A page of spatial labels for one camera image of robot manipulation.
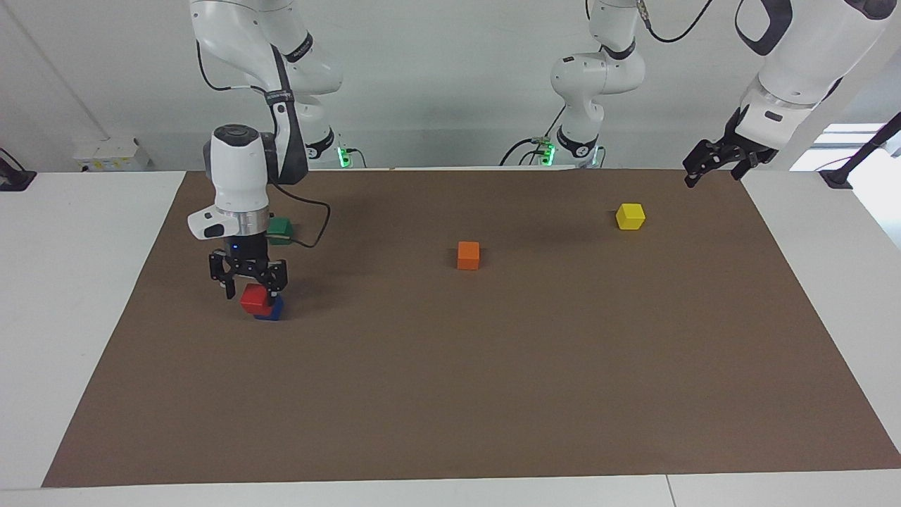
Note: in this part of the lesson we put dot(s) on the orange block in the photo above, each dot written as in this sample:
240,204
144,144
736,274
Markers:
468,255

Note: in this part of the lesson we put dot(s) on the blue block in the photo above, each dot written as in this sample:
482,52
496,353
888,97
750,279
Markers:
276,310

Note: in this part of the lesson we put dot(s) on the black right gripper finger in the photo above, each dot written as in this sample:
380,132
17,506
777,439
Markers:
276,278
224,276

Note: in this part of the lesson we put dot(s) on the brown table mat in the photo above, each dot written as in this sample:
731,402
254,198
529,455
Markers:
493,380

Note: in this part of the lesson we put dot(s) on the green block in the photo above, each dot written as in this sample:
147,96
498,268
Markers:
280,229

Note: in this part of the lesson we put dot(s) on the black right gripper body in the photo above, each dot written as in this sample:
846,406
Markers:
248,257

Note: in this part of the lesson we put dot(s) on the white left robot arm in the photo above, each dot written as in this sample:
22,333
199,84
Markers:
802,63

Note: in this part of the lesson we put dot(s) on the yellow block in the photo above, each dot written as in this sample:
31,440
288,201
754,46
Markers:
630,217

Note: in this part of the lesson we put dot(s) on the red block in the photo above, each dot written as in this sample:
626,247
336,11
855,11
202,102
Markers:
255,299

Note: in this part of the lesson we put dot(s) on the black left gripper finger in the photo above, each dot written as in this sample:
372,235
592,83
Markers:
745,167
704,158

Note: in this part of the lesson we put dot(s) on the black camera stand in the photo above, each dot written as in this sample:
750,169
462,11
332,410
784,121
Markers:
855,158

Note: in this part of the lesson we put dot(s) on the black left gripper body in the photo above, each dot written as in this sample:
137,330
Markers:
746,141

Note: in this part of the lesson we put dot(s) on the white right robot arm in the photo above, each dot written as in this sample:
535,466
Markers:
239,176

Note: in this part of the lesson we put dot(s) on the white wall power box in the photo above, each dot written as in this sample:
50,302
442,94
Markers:
112,155

